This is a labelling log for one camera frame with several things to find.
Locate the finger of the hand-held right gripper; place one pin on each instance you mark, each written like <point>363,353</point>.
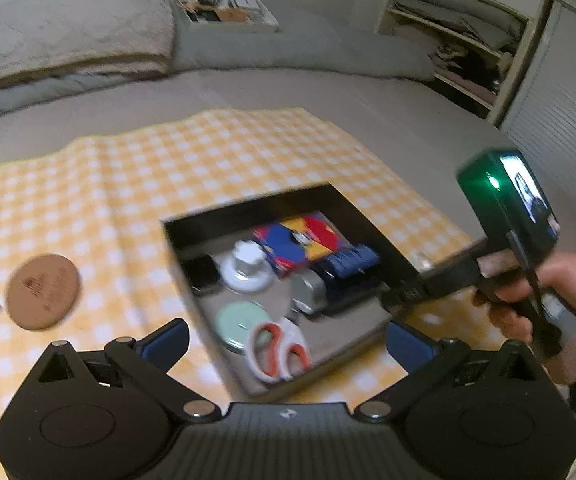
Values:
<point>438,282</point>

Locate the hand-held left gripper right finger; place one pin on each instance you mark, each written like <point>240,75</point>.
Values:
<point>408,344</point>

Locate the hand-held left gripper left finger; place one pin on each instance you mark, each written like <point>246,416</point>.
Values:
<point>168,341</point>

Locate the black shallow box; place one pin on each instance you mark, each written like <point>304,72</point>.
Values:
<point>348,330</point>

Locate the mint green tape measure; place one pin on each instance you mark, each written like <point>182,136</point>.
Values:
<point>238,322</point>

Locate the small black block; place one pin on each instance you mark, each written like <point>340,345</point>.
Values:
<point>202,275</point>

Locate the dark blue bottle silver cap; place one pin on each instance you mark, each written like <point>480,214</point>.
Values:
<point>343,272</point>

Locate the white round knob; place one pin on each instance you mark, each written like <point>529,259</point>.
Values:
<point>245,270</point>

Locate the orange and white scissors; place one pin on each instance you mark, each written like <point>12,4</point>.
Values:
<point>275,345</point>

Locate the person's right hand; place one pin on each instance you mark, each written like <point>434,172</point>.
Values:
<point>575,290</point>

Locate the round cork coaster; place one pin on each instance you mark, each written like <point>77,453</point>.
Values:
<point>43,292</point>

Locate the white slatted closet door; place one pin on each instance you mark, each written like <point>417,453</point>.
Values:
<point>563,90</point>

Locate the colourful cartoon card box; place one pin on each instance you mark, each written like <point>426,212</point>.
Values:
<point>298,242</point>

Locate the yellow checkered cloth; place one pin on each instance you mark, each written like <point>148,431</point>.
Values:
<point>118,195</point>

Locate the white open shelf unit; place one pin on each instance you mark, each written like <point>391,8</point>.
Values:
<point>463,40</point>

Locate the long grey pillow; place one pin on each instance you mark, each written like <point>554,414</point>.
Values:
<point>293,52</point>

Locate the beige folded blanket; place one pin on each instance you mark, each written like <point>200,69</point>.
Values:
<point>68,30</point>

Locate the white open box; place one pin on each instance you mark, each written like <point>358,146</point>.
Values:
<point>228,12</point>

